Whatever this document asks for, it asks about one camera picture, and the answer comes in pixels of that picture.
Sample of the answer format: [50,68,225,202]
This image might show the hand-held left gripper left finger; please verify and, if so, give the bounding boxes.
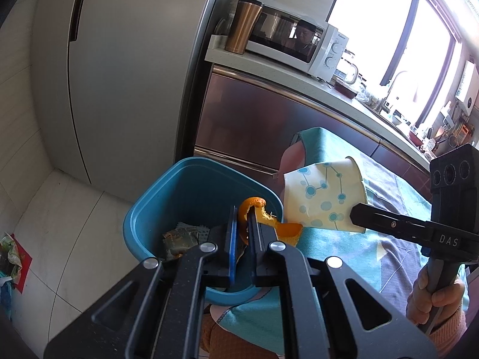
[44,206,240,359]

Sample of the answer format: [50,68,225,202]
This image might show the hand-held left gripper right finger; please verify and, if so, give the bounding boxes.
[247,209,438,359]

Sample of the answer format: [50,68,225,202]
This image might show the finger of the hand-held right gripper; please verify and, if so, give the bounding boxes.
[350,202,435,241]

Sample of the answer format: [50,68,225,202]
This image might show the orange peel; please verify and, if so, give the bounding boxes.
[238,196,303,247]

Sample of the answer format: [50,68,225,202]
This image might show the clear green wrapper yellow print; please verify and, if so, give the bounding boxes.
[176,221,211,242]

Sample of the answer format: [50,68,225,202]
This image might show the gold foil wrapper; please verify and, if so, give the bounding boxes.
[162,228,199,262]

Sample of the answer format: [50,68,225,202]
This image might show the blue dotted paper cup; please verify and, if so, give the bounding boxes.
[283,156,369,234]

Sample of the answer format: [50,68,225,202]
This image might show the blue plastic bin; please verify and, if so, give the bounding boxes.
[123,157,284,305]

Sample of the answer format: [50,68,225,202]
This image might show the person's right forearm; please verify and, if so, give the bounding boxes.
[427,307,468,358]

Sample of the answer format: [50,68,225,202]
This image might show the person's right hand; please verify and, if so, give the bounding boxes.
[406,265,466,326]

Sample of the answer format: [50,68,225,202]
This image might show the teal grey printed tablecloth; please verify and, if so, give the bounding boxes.
[210,127,470,356]

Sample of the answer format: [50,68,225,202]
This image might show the steel kitchen faucet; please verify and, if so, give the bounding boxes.
[382,70,408,115]

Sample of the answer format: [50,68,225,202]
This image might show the clear plastic bag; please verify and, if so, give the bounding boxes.
[357,82,378,106]

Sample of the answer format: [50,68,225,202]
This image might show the white water heater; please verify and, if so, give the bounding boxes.
[454,60,479,116]

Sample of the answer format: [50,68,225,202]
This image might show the brown base cabinets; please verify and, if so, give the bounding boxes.
[193,63,435,195]

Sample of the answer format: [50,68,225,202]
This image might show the dark red kettle base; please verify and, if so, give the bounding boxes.
[334,80,356,100]

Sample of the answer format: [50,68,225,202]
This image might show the glass electric kettle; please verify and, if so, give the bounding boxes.
[335,58,360,85]

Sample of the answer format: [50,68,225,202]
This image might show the white kitchen counter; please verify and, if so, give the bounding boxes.
[205,34,431,173]

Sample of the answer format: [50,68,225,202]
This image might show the white microwave oven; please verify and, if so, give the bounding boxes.
[245,4,350,80]

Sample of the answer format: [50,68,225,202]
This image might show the dark framed window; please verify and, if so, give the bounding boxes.
[325,0,466,128]

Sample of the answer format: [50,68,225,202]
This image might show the grey refrigerator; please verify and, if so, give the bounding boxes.
[30,0,234,195]

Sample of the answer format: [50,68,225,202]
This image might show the copper thermos mug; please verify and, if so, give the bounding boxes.
[225,0,264,55]

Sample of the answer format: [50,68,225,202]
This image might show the plastic bag with packets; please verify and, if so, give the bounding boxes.
[0,232,23,288]

